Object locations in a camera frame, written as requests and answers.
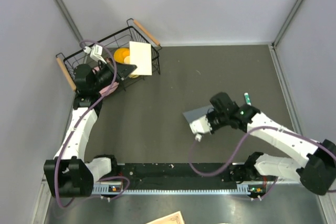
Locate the grey slotted cable duct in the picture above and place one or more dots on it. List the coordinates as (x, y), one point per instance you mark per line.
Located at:
(157, 189)

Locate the orange bowl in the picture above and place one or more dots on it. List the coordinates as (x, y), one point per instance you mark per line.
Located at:
(120, 54)

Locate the pink plate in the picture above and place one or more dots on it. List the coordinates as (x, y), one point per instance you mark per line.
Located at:
(108, 90)

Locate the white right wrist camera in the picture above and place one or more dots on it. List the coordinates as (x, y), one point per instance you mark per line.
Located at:
(200, 126)

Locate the green white glue stick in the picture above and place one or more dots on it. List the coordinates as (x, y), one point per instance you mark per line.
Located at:
(247, 98)

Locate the black wire dish basket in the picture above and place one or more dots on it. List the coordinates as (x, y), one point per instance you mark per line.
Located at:
(110, 61)

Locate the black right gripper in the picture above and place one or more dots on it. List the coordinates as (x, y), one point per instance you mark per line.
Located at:
(214, 128)

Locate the brown patterned paper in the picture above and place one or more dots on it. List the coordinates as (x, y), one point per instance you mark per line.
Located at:
(174, 218)

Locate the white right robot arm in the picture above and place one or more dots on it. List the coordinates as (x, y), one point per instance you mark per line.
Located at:
(308, 161)

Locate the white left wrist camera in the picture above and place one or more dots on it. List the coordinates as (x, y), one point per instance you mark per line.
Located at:
(95, 53)

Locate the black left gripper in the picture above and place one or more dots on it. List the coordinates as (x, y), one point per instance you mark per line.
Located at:
(124, 70)

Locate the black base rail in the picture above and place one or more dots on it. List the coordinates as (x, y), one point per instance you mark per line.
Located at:
(181, 176)

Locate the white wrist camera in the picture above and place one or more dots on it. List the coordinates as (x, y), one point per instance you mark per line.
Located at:
(200, 126)
(95, 53)

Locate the cream paper letter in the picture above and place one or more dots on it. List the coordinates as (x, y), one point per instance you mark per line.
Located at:
(140, 55)

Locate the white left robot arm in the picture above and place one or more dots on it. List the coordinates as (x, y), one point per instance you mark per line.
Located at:
(67, 174)

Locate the pale yellow mug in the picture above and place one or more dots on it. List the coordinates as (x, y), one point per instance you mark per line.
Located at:
(127, 61)

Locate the grey blue envelope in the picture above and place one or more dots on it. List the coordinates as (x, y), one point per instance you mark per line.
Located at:
(197, 114)

